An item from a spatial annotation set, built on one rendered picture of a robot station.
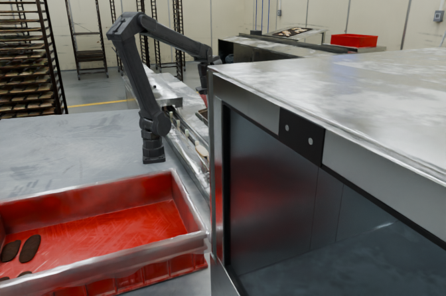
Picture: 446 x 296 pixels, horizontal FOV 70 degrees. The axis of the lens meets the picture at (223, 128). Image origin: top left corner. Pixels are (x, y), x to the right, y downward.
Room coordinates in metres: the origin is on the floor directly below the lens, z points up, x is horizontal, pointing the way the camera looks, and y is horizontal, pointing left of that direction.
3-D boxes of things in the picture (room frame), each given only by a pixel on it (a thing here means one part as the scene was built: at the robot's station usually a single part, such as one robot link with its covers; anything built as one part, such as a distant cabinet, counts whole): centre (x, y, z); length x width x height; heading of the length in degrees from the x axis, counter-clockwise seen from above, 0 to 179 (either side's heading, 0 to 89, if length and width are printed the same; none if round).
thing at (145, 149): (1.14, 0.28, 0.86); 0.12 x 0.09 x 0.08; 13
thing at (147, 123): (1.16, 0.27, 0.94); 0.09 x 0.05 x 0.10; 144
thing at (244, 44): (5.29, -1.05, 0.51); 3.00 x 1.26 x 1.03; 23
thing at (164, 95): (2.22, 0.54, 0.89); 1.25 x 0.18 x 0.09; 23
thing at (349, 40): (4.52, -1.81, 0.93); 0.51 x 0.36 x 0.13; 27
